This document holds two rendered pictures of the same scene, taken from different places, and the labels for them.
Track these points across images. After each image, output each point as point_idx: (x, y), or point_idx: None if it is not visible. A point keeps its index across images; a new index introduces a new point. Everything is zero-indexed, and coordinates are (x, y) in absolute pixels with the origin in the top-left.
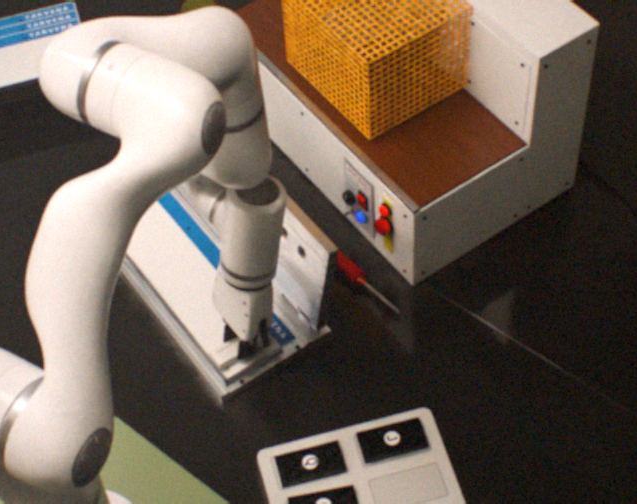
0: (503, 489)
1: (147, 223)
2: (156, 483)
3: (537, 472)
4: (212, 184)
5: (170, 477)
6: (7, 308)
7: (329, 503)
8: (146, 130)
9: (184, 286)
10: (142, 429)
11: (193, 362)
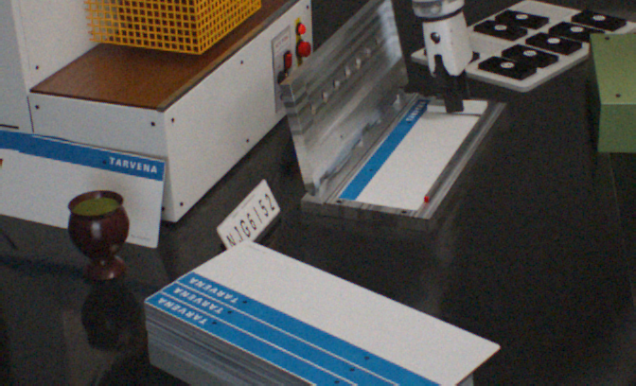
0: None
1: (390, 189)
2: (618, 56)
3: (409, 26)
4: None
5: (606, 54)
6: (566, 230)
7: (525, 52)
8: None
9: (432, 149)
10: (572, 131)
11: (494, 121)
